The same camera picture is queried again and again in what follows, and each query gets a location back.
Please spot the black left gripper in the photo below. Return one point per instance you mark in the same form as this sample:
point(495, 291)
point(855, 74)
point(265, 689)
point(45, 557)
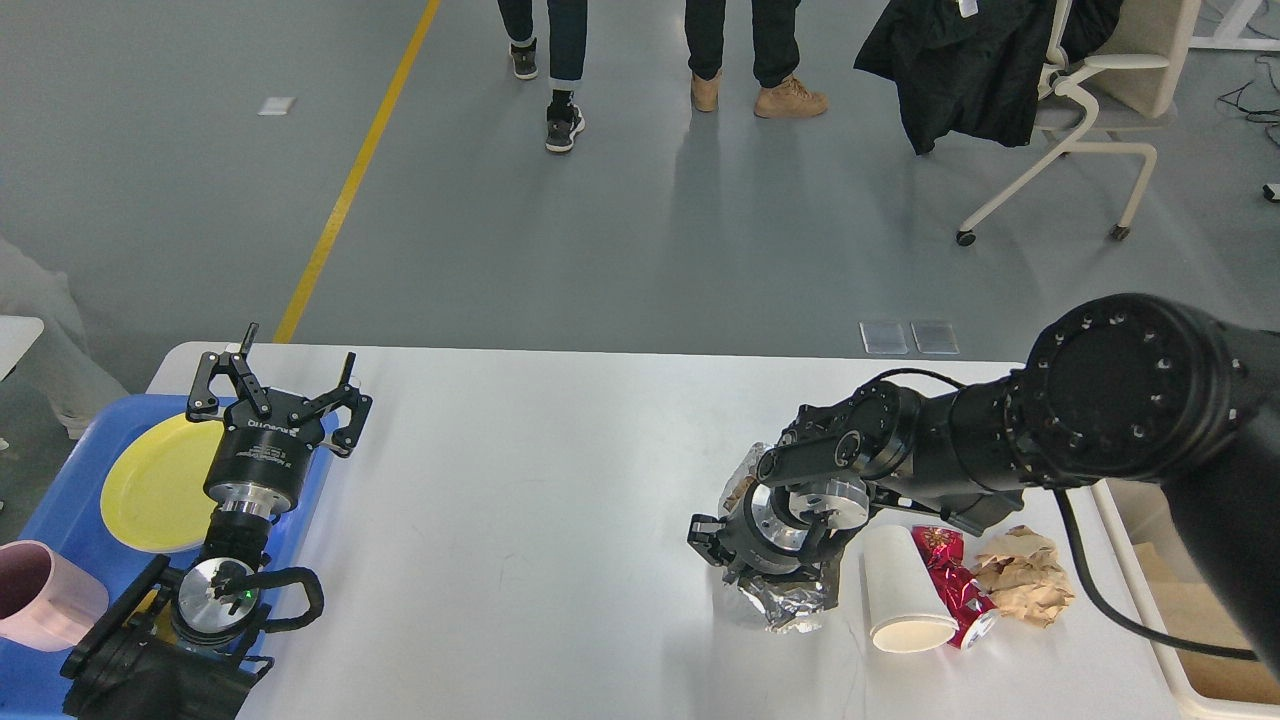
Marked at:
point(262, 462)

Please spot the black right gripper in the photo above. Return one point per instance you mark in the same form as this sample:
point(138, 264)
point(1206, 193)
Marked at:
point(777, 532)

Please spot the aluminium foil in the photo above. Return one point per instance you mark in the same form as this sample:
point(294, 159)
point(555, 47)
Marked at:
point(790, 602)

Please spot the yellow plastic plate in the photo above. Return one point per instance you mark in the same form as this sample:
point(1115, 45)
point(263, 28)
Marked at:
point(153, 499)

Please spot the white paper cup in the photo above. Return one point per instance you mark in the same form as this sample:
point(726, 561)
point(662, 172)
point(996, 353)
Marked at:
point(906, 613)

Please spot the pink mug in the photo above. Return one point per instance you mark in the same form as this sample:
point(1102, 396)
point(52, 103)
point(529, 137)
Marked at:
point(47, 603)

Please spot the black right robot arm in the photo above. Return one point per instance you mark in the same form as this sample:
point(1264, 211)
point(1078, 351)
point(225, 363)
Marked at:
point(1127, 387)

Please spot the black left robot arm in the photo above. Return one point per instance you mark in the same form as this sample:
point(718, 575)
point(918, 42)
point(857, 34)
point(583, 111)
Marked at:
point(179, 643)

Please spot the blue plastic tray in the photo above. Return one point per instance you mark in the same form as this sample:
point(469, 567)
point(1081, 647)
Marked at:
point(69, 521)

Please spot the floor outlet plates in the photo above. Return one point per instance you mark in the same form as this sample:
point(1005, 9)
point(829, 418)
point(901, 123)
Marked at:
point(896, 339)

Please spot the red snack wrapper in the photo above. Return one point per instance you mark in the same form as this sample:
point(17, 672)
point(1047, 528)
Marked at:
point(942, 550)

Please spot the white side table left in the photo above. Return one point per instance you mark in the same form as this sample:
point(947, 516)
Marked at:
point(18, 335)

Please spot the person in white trousers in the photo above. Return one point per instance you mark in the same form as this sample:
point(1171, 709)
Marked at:
point(59, 362)

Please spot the small crumpled brown paper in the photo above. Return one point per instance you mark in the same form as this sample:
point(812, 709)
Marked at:
point(1020, 571)

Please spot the white plastic bin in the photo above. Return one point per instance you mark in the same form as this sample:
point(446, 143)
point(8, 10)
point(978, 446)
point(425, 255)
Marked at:
point(1134, 515)

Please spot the person in black trousers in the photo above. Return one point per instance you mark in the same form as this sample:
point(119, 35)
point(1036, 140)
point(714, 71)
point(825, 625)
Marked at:
point(776, 56)

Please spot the person in dark jeans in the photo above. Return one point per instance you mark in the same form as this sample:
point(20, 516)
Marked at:
point(568, 36)

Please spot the black jacket on chair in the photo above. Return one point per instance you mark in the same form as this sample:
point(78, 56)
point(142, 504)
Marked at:
point(975, 74)

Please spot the white office chair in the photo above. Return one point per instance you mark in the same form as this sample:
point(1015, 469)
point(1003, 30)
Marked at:
point(1088, 105)

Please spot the white desk leg background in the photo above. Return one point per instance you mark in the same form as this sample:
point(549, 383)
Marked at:
point(1229, 33)

